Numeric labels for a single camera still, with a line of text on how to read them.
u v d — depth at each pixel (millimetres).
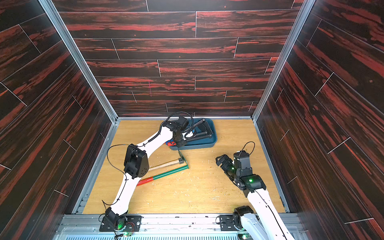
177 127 729
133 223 721
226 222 735
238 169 574
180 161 934
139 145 607
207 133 1052
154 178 879
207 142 1040
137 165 588
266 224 413
